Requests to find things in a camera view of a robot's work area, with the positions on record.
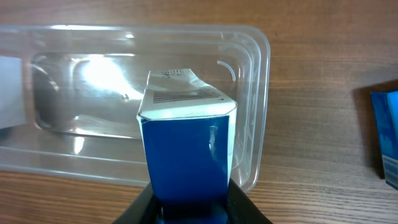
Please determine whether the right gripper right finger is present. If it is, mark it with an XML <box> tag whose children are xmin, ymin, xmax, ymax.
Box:
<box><xmin>226</xmin><ymin>179</ymin><xmax>272</xmax><ymax>224</ymax></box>

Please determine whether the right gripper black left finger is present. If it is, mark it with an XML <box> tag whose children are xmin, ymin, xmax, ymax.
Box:
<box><xmin>112</xmin><ymin>183</ymin><xmax>159</xmax><ymax>224</ymax></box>

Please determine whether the white box with blue panel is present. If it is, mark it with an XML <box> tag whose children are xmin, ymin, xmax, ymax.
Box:
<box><xmin>137</xmin><ymin>68</ymin><xmax>237</xmax><ymax>223</ymax></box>

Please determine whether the clear plastic container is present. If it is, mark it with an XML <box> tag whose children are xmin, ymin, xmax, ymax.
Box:
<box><xmin>1</xmin><ymin>25</ymin><xmax>271</xmax><ymax>192</ymax></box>

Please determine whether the blue Vicks lozenge box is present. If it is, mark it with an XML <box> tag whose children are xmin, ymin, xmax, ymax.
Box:
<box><xmin>371</xmin><ymin>91</ymin><xmax>397</xmax><ymax>189</ymax></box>

